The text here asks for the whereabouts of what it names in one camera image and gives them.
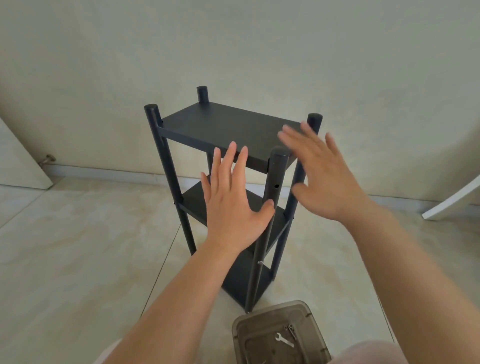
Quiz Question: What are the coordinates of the person's right hand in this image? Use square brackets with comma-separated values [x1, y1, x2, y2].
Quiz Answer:
[277, 122, 377, 226]

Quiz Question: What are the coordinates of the person's left hand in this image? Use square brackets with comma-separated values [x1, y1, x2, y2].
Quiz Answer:
[200, 141, 276, 256]

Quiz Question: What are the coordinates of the person's left forearm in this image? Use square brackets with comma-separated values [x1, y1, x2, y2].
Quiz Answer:
[100, 240, 249, 364]

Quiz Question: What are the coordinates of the person's right forearm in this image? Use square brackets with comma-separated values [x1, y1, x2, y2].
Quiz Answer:
[339, 202, 480, 364]

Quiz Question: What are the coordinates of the black three-tier shelf rack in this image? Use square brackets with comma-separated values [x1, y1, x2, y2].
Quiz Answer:
[144, 86, 323, 314]

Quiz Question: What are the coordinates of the grey baseboard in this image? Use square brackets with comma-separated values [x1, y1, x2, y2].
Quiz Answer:
[43, 164, 480, 217]

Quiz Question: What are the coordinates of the clear grey plastic box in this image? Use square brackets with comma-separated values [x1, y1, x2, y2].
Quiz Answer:
[232, 300, 332, 364]

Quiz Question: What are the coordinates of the white board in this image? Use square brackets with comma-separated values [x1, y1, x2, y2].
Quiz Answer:
[422, 174, 480, 221]

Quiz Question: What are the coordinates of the white door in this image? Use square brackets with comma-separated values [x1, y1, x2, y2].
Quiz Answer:
[0, 118, 53, 190]

